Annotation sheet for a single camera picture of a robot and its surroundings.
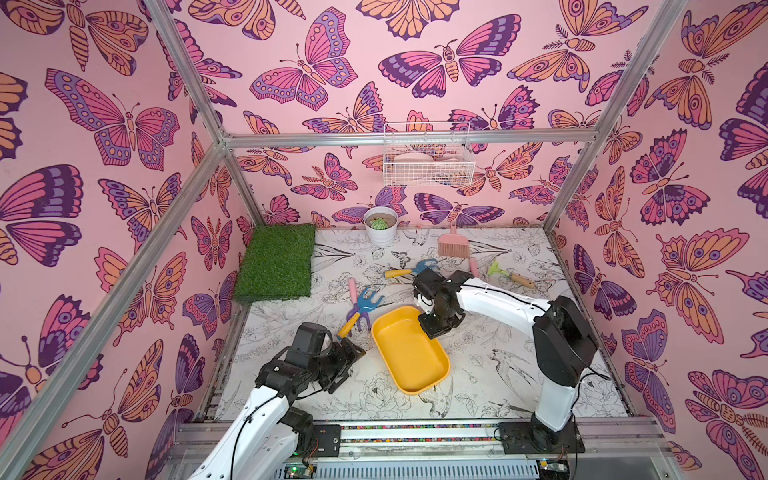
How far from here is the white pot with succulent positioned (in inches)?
42.6

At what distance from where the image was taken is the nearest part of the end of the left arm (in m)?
0.66

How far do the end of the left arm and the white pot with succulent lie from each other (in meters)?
0.47
